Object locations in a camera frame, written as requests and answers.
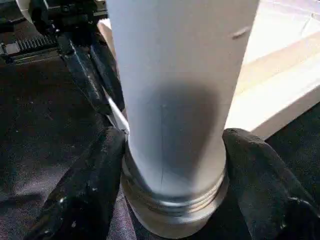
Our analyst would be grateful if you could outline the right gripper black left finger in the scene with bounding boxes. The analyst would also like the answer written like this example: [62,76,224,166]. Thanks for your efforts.
[24,126,126,240]

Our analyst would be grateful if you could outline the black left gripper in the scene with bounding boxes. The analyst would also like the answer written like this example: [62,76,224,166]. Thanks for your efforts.
[0,0,126,115]

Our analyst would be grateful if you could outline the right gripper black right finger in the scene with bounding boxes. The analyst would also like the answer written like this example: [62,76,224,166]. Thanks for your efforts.
[221,127,320,240]

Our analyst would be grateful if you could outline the white plastic table leg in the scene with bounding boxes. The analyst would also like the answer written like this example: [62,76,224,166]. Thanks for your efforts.
[104,0,261,218]

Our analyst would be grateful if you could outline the white plastic stool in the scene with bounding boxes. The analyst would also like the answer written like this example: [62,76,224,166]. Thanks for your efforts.
[96,0,320,238]

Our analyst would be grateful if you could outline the black glossy mat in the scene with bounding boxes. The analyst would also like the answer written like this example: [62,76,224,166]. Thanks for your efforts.
[0,24,320,240]

